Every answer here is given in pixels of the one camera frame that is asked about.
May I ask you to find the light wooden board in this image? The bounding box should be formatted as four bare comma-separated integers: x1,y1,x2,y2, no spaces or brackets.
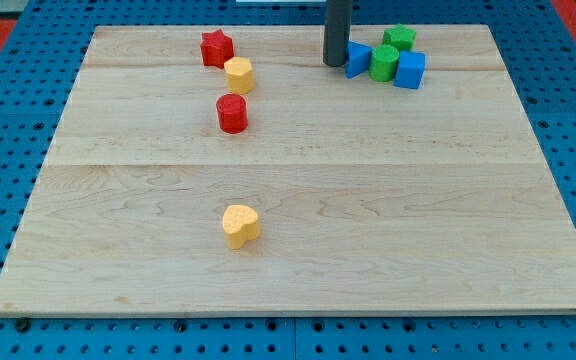
0,25,576,318

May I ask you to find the yellow heart block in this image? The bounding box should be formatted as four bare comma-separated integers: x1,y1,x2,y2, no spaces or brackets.
222,205,261,250

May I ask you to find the red cylinder block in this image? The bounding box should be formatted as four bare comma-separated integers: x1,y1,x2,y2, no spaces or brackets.
216,94,248,134

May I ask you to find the yellow hexagon block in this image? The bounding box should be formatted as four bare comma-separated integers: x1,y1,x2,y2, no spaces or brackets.
224,57,255,95

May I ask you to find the blue triangle block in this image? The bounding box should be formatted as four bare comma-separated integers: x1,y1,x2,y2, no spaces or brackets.
345,41,372,79

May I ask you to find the green cylinder block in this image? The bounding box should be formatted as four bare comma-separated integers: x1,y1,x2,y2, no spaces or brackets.
369,45,399,82

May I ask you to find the red star block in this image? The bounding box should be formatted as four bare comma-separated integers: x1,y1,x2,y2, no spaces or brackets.
200,29,234,69

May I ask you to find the blue cube block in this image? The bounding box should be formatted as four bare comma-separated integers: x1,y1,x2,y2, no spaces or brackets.
393,51,426,89

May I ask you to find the green star block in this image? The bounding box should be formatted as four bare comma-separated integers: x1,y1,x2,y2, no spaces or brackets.
382,24,417,51

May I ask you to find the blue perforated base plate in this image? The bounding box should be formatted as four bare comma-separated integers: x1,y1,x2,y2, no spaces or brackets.
0,0,576,359

